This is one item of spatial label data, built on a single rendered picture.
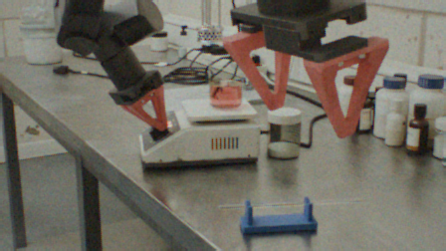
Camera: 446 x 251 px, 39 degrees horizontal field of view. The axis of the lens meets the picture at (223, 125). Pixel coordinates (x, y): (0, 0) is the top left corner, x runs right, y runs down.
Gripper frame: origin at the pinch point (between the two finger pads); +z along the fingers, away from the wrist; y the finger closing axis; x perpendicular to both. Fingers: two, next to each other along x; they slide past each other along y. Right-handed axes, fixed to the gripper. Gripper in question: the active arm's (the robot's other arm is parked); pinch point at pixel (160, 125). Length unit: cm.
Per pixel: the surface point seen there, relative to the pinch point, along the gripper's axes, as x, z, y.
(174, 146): 1.3, 3.2, -3.8
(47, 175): -8, 48, 219
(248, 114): -11.2, 5.3, -8.5
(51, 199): 1, 51, 188
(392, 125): -33.3, 23.5, -13.0
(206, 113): -6.4, 1.8, -4.6
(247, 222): 7.1, 9.1, -29.2
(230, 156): -5.1, 9.9, -6.6
